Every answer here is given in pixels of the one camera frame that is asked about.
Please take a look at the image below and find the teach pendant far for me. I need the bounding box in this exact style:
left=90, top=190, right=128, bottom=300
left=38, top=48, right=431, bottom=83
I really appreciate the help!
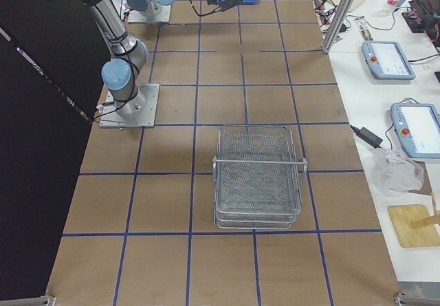
left=362, top=41, right=415, bottom=80

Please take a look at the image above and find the teach pendant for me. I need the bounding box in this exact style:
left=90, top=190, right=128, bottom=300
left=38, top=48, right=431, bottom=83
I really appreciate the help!
left=390, top=103, right=439, bottom=159
left=362, top=41, right=415, bottom=80

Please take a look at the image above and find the black power adapter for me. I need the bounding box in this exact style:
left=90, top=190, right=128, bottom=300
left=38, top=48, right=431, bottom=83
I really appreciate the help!
left=351, top=126, right=383, bottom=149

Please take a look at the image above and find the teach pendant near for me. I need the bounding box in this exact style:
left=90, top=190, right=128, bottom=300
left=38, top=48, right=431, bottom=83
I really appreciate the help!
left=390, top=103, right=439, bottom=159

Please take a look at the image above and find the clear plastic bag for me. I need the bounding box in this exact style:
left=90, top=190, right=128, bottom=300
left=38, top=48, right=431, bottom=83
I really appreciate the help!
left=371, top=149, right=425, bottom=194

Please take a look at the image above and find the wooden board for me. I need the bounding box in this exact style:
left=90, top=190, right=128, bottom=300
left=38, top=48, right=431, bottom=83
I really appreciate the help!
left=387, top=204, right=439, bottom=248

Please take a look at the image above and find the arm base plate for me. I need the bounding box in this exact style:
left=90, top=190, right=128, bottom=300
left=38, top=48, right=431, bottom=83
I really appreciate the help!
left=127, top=2, right=171, bottom=24
left=99, top=84, right=160, bottom=128

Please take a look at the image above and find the aluminium frame post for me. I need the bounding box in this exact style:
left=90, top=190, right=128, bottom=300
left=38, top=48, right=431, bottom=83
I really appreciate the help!
left=322, top=0, right=353, bottom=54

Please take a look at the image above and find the wire mesh shelf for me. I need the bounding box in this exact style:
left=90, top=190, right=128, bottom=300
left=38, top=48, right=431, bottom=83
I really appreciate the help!
left=212, top=125, right=308, bottom=230

